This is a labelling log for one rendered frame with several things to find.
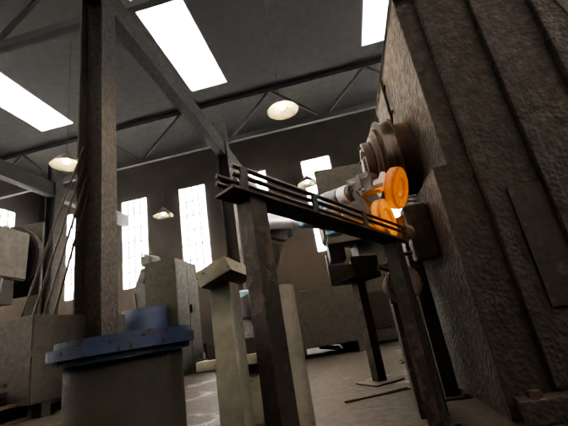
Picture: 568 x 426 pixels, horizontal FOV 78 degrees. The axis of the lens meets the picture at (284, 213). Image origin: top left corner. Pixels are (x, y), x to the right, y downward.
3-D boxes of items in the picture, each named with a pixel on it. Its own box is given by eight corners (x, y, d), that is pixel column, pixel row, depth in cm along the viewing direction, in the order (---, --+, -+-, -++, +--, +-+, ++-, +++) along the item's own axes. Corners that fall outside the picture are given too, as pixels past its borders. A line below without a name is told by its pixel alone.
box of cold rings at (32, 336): (56, 400, 404) (59, 322, 430) (127, 390, 389) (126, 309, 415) (-68, 434, 288) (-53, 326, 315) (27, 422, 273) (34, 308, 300)
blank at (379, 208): (397, 247, 127) (389, 248, 129) (398, 218, 138) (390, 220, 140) (377, 218, 120) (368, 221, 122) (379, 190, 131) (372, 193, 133)
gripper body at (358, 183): (368, 170, 132) (342, 180, 141) (372, 191, 131) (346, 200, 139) (378, 173, 138) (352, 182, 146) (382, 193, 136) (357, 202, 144)
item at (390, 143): (398, 216, 201) (379, 144, 216) (412, 188, 157) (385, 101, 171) (387, 218, 202) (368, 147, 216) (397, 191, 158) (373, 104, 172)
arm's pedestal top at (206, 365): (196, 373, 151) (195, 363, 152) (224, 363, 181) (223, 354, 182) (266, 362, 146) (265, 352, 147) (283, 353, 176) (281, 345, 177)
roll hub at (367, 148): (378, 199, 196) (367, 155, 205) (382, 182, 170) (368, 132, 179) (368, 201, 197) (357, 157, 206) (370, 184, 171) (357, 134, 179)
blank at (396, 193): (411, 178, 135) (402, 179, 137) (396, 158, 124) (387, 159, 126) (405, 215, 130) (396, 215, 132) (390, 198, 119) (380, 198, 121)
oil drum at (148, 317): (182, 375, 451) (177, 304, 478) (158, 384, 395) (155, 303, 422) (139, 381, 458) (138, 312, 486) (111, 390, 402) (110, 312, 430)
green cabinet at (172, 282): (147, 382, 432) (143, 263, 477) (174, 374, 498) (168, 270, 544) (183, 377, 425) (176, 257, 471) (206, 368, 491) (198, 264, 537)
